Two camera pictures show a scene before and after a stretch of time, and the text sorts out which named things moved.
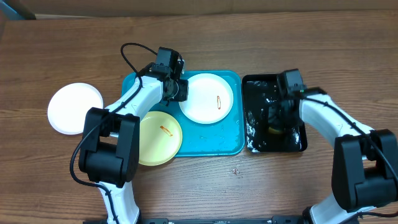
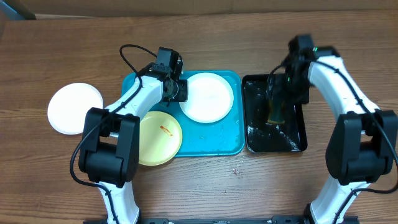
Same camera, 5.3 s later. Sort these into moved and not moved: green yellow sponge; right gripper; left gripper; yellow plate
Moved: right gripper; green yellow sponge
Not moved: left gripper; yellow plate
